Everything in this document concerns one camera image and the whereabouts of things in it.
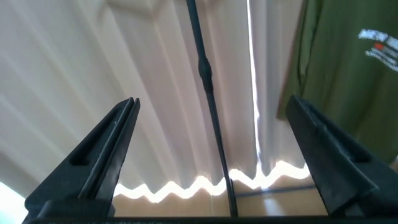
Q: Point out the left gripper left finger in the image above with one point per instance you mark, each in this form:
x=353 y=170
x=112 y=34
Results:
x=102 y=155

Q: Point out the beige curtain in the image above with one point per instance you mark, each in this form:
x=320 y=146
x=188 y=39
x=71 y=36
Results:
x=93 y=62

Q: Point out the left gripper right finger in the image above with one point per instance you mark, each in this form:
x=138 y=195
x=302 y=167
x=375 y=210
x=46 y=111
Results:
x=335 y=161

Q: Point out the green long-sleeved shirt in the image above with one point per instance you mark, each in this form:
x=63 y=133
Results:
x=342 y=77

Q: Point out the black clothes rack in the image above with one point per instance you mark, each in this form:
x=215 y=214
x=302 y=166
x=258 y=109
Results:
x=205 y=70

